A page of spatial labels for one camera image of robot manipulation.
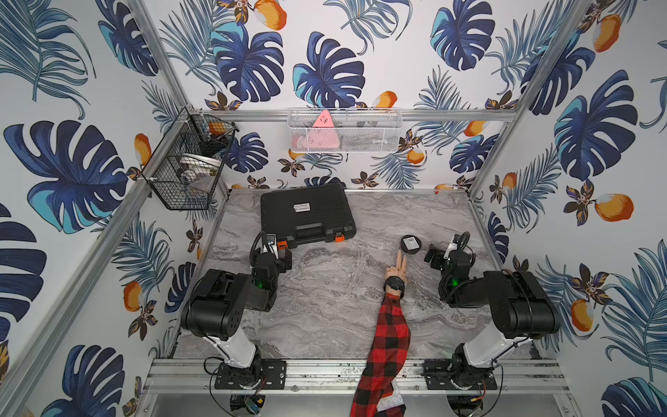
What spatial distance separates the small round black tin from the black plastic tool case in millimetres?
204

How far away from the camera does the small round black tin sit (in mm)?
1024

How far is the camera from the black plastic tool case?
1.01 meters
